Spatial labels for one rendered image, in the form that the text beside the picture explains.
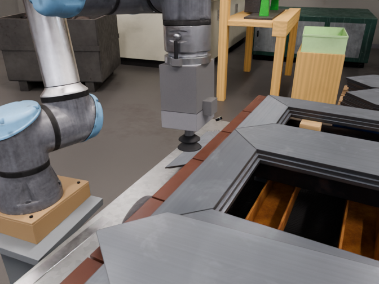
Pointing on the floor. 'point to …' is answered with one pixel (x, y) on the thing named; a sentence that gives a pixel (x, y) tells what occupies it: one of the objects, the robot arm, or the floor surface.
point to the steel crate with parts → (111, 39)
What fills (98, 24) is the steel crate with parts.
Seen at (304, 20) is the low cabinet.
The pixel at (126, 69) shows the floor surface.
